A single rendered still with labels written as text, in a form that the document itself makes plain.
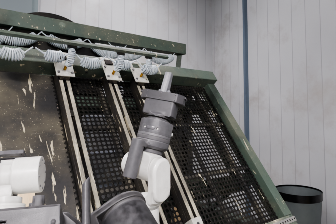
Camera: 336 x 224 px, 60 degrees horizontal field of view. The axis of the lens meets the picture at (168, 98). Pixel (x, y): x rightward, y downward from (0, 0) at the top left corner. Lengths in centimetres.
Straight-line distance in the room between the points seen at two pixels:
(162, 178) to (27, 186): 31
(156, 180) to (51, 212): 37
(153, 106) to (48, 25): 154
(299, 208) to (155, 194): 302
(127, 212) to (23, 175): 19
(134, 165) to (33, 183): 24
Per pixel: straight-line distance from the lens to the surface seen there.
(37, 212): 40
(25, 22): 217
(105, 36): 234
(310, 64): 417
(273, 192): 209
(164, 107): 76
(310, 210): 371
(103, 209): 57
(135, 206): 57
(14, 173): 59
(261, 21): 479
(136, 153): 72
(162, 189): 75
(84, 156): 144
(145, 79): 191
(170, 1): 522
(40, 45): 221
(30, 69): 176
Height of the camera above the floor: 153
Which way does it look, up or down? 4 degrees up
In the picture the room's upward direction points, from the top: straight up
